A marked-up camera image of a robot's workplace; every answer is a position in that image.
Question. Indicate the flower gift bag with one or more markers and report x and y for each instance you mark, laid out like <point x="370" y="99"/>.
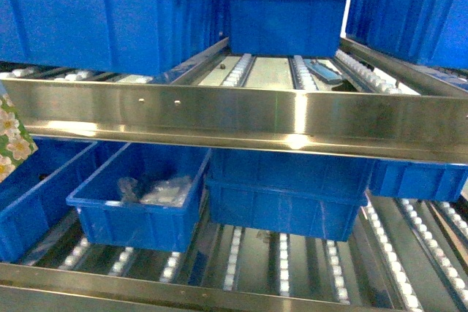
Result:
<point x="17" y="145"/>

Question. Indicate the blue bin lower middle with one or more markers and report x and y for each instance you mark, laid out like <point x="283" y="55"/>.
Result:
<point x="294" y="193"/>

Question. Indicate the blue bin with plastic bags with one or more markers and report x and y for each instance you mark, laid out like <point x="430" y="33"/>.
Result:
<point x="144" y="196"/>

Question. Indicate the blue bin upper centre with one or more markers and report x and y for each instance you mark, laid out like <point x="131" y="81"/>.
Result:
<point x="309" y="28"/>

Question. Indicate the blue bin on left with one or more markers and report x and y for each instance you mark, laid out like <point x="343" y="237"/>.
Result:
<point x="145" y="37"/>

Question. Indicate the large blue bin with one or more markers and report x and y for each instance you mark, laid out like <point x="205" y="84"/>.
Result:
<point x="423" y="32"/>

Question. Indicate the steel rack front rail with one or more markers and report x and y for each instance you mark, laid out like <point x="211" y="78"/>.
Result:
<point x="407" y="127"/>

